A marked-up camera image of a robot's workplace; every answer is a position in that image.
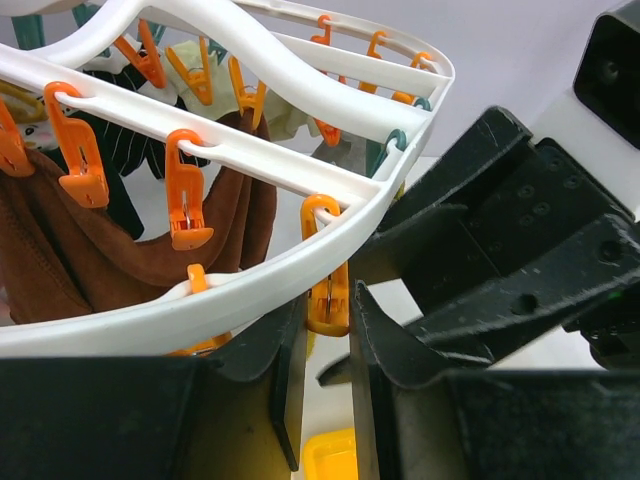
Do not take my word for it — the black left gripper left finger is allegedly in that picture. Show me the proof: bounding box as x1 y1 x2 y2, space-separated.
1 297 307 479

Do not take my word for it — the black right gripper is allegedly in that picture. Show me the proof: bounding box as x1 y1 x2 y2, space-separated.
351 107 639 381

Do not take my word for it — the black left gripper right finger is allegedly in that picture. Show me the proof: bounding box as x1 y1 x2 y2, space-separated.
350 284 639 479

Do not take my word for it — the teal clothes peg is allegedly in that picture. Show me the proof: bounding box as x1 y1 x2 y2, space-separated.
369 128 407 179

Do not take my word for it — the orange clothes peg front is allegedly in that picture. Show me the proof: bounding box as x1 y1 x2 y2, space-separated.
300 194 350 337

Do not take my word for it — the grey sock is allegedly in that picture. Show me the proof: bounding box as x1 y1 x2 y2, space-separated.
312 132 382 177

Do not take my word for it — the white round sock hanger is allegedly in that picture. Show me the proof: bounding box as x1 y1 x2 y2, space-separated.
1 1 455 357

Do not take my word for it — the yellow plastic bin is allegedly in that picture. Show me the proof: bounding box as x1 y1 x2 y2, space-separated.
302 427 358 480

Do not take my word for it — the brown hanging sock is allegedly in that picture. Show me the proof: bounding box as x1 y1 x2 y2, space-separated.
0 112 279 326

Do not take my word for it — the orange clothes peg large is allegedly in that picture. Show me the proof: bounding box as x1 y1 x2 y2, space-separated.
165 129 214 251

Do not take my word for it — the black striped hanging sock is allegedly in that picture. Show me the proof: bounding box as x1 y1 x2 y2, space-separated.
69 65 186 240

